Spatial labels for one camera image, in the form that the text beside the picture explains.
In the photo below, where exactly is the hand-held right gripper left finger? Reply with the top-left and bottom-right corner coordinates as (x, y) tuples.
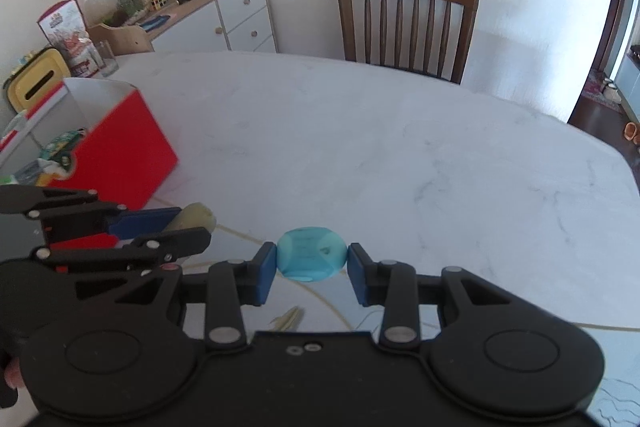
(115, 242), (278, 350)

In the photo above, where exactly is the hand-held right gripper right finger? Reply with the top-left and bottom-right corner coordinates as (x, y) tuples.
(347, 243), (526, 350)

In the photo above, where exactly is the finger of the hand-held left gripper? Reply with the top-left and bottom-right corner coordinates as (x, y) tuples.
(0, 186), (184, 243)
(30, 227), (213, 276)

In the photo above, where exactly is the pale yellow cylinder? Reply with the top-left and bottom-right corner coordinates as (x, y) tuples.
(170, 202), (217, 244)

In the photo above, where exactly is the teal rounded cube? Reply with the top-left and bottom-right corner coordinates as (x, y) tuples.
(276, 227), (349, 282)

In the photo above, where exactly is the red cardboard box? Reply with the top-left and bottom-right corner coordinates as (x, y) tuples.
(0, 78), (180, 214)

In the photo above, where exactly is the white bag with orange print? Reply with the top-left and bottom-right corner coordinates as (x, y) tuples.
(15, 157), (77, 188)

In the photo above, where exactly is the person's left hand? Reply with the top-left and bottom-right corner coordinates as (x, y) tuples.
(0, 347), (21, 403)

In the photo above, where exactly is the clear drinking glass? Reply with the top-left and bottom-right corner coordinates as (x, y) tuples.
(97, 39), (120, 78)

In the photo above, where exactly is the yellow tissue box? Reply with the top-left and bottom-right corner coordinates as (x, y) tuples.
(2, 48), (70, 113)

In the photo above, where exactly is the red white snack bag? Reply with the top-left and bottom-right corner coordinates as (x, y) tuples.
(36, 0), (104, 78)

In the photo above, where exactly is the white wooden sideboard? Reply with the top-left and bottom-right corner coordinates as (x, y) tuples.
(87, 0), (279, 54)

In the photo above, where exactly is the patterned door mat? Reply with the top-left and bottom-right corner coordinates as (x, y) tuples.
(580, 72), (626, 116)

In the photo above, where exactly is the brown entrance door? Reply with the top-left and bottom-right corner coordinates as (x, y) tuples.
(567, 0), (634, 126)

